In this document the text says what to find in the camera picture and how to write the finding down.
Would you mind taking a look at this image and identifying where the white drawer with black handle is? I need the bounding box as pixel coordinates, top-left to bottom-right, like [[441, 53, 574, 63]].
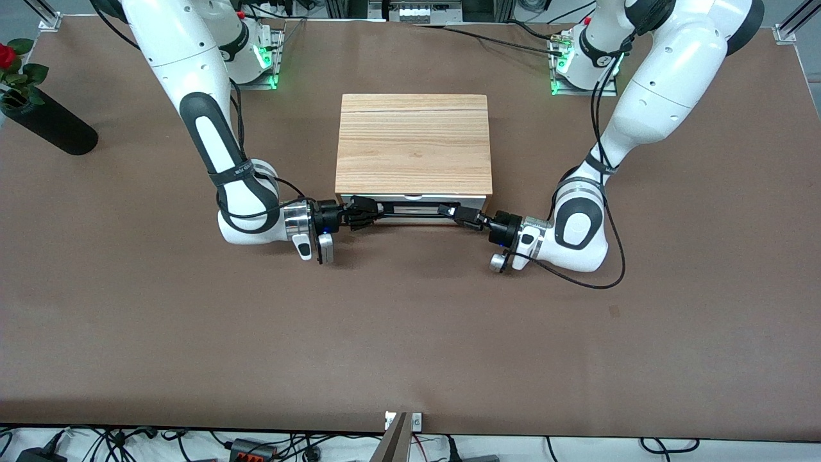
[[342, 194, 486, 222]]

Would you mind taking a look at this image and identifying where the light wooden drawer cabinet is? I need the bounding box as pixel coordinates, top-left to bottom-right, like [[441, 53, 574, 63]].
[[335, 94, 493, 225]]

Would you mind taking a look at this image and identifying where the white power strip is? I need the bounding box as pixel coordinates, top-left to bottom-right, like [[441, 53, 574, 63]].
[[384, 0, 464, 24]]

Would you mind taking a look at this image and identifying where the wooden strip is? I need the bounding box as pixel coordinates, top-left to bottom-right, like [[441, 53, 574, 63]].
[[370, 412, 409, 462]]

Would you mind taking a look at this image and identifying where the red and black connector block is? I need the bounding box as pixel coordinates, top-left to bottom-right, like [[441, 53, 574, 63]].
[[229, 439, 278, 462]]

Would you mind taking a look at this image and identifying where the black cylindrical vase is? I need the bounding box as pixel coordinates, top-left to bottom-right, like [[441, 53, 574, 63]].
[[0, 96, 99, 157]]

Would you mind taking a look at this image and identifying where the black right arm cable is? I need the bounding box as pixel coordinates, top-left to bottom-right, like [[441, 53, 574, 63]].
[[228, 77, 319, 223]]

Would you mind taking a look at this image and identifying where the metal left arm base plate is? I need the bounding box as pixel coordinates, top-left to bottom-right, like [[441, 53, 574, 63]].
[[550, 29, 620, 97]]

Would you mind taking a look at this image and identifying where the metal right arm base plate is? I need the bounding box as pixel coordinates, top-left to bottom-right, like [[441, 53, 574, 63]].
[[241, 19, 283, 90]]

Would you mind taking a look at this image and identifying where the long black table cable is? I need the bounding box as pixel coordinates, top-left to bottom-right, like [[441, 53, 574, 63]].
[[414, 24, 566, 57]]

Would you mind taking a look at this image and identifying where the short black table cable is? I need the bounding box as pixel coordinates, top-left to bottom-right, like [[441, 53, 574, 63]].
[[507, 21, 556, 41]]

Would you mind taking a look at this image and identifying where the aluminium frame rack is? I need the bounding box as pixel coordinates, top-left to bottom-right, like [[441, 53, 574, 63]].
[[324, 0, 515, 24]]

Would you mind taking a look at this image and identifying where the looped black floor cable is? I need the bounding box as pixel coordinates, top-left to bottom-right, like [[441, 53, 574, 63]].
[[639, 438, 701, 454]]

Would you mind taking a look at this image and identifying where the metal corner bracket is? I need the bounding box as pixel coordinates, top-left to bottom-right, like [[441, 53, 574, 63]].
[[29, 0, 63, 31], [773, 0, 821, 44]]

